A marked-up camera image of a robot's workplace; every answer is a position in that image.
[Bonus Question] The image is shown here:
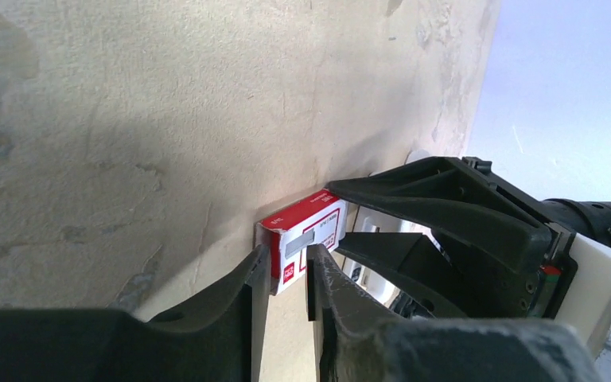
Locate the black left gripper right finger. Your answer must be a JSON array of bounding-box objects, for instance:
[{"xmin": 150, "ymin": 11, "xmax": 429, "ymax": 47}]
[{"xmin": 306, "ymin": 244, "xmax": 599, "ymax": 381}]

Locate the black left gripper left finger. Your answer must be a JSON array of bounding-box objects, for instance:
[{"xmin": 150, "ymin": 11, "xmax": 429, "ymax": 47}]
[{"xmin": 0, "ymin": 246, "xmax": 270, "ymax": 381}]

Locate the white stapler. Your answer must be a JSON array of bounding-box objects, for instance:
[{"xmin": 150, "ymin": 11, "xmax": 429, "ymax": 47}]
[{"xmin": 338, "ymin": 206, "xmax": 418, "ymax": 306}]

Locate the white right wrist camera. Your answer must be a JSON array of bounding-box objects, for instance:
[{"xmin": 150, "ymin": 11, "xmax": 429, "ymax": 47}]
[{"xmin": 555, "ymin": 234, "xmax": 611, "ymax": 381}]

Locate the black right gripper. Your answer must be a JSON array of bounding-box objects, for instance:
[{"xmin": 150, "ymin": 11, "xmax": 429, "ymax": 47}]
[{"xmin": 326, "ymin": 157, "xmax": 611, "ymax": 318}]

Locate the red white staple box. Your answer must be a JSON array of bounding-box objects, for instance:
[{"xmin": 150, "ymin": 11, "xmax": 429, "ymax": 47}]
[{"xmin": 255, "ymin": 189, "xmax": 348, "ymax": 295}]

